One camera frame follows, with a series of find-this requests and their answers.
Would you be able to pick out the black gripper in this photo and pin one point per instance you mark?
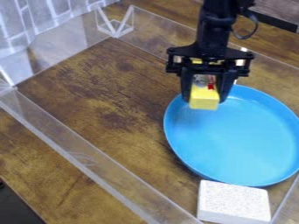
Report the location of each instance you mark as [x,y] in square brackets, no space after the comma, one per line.
[209,56]

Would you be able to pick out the yellow butter block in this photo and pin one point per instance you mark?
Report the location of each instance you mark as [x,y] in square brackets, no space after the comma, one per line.
[205,95]

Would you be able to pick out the blue round tray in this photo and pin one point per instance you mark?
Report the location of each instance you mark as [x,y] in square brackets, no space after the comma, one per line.
[244,144]

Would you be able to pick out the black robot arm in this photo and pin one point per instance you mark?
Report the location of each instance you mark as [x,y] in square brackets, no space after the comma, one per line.
[226,7]

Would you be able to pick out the white speckled sponge block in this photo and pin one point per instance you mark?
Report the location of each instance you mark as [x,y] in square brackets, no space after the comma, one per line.
[233,204]

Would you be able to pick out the dark wooden furniture edge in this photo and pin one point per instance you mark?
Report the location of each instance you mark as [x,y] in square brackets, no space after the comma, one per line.
[277,22]

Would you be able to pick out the clear acrylic enclosure wall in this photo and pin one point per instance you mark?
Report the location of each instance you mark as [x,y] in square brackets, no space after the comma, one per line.
[83,95]

